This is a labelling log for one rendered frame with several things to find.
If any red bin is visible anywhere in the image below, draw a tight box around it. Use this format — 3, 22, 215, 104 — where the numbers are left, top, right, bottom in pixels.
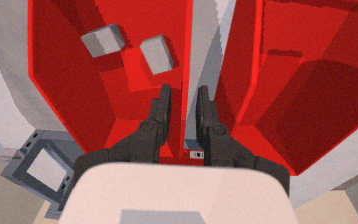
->
182, 149, 204, 166
214, 0, 358, 176
28, 0, 193, 165

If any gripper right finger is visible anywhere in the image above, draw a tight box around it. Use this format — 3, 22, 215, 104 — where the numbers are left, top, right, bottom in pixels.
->
195, 85, 290, 198

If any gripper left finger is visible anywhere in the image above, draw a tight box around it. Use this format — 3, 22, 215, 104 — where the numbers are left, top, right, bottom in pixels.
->
73, 84, 171, 188

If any grey block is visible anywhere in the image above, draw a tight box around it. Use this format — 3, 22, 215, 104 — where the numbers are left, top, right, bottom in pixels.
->
81, 23, 125, 58
140, 34, 173, 75

